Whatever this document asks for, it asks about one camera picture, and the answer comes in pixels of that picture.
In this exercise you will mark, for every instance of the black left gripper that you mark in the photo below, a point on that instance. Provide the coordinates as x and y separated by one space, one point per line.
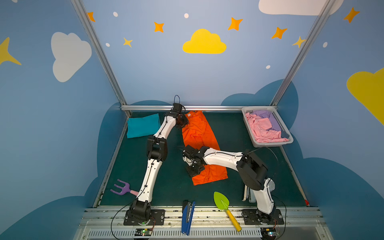
182 120

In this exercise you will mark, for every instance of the orange t shirt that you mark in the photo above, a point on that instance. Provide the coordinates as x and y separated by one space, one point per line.
198 133

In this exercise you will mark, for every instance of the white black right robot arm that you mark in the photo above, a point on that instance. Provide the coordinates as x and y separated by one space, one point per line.
252 170

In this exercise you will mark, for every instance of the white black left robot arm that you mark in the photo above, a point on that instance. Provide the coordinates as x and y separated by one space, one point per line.
157 151

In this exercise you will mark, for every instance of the blue stapler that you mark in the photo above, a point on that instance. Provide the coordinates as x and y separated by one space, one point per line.
187 217

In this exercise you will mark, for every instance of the green yellow toy trowel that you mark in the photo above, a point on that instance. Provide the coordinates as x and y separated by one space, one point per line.
222 203

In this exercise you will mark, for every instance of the folded teal t shirt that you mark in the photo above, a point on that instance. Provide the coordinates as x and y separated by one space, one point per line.
145 126

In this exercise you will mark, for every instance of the white grey stapler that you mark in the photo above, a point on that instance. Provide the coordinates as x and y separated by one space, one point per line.
249 195

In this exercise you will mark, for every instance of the purple toy garden fork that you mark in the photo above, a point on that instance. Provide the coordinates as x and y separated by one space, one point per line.
124 189

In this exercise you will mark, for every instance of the pink t shirt in basket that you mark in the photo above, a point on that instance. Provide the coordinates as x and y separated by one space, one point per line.
262 130

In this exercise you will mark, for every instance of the purple t shirt in basket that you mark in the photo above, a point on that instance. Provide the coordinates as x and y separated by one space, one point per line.
274 123

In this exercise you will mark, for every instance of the left green circuit board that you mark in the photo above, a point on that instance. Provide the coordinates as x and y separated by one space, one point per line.
143 232

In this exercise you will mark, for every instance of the green circuit board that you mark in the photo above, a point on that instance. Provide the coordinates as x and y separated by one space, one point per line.
143 232
268 233

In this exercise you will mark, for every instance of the white perforated plastic basket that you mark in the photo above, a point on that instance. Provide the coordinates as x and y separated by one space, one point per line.
278 118

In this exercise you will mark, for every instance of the right green circuit board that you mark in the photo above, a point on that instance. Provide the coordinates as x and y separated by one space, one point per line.
268 233

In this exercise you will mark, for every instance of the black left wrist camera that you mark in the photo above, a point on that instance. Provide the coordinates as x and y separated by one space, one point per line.
176 109

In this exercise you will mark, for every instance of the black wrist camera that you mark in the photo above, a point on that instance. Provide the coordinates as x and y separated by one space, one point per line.
176 109
191 154

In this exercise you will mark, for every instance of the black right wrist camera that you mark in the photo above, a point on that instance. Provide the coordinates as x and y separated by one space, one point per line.
191 154

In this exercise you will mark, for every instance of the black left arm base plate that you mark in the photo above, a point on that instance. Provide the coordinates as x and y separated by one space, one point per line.
157 217

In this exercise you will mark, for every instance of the aluminium back frame rail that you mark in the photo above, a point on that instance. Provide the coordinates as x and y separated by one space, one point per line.
158 108

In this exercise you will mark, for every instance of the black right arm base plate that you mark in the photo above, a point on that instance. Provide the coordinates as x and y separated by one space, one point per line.
256 217

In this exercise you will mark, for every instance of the aluminium front rail bed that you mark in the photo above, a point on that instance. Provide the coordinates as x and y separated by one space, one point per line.
208 223

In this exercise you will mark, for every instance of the aluminium left frame post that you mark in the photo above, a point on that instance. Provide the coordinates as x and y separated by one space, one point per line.
87 24

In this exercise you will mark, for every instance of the aluminium frame post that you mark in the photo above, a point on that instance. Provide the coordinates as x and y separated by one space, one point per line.
87 24
304 50

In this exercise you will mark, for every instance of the aluminium right frame post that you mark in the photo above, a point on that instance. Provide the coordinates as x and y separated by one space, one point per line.
304 50

